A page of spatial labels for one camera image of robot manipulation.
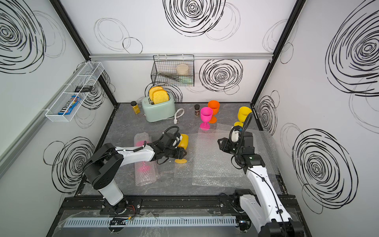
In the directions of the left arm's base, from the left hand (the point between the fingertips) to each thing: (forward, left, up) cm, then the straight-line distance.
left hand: (184, 153), depth 90 cm
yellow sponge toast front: (+32, +17, +17) cm, 40 cm away
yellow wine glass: (+23, -37, +13) cm, 46 cm away
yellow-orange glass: (+4, +1, +5) cm, 6 cm away
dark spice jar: (+32, -8, +6) cm, 33 cm away
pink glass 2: (+21, -14, +12) cm, 28 cm away
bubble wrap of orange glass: (-13, -22, -1) cm, 25 cm away
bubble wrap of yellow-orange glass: (-2, -10, 0) cm, 10 cm away
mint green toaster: (+27, +22, +7) cm, 35 cm away
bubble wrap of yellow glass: (-7, -24, 0) cm, 25 cm away
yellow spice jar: (+33, +38, +4) cm, 51 cm away
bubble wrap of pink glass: (-7, -17, -1) cm, 18 cm away
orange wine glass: (+31, -20, +12) cm, 39 cm away
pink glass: (-14, +20, +4) cm, 25 cm away
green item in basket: (+40, 0, +25) cm, 47 cm away
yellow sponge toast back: (+35, +23, +20) cm, 46 cm away
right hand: (+1, -22, +14) cm, 26 cm away
